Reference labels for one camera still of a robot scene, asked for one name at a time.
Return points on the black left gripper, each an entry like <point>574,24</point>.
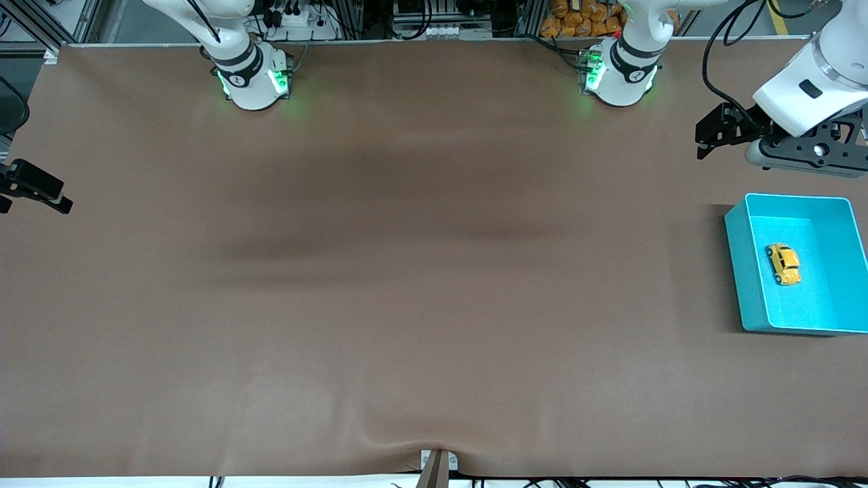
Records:
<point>748,121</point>

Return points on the yellow beetle toy car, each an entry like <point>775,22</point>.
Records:
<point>785,264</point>

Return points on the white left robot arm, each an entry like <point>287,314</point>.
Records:
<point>807,88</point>

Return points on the cyan plastic storage box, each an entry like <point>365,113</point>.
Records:
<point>753,298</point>

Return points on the orange packaged goods pile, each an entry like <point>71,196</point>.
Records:
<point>576,20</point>

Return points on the grey control unit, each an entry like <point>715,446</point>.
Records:
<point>441,30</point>

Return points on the white power strip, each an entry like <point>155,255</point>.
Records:
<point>298,20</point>

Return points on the brown table mat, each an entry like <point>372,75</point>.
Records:
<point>434,271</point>

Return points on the metal table edge clamp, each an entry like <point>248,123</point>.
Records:
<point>437,471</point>

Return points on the aluminium frame profile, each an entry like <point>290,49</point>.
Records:
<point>87,20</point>

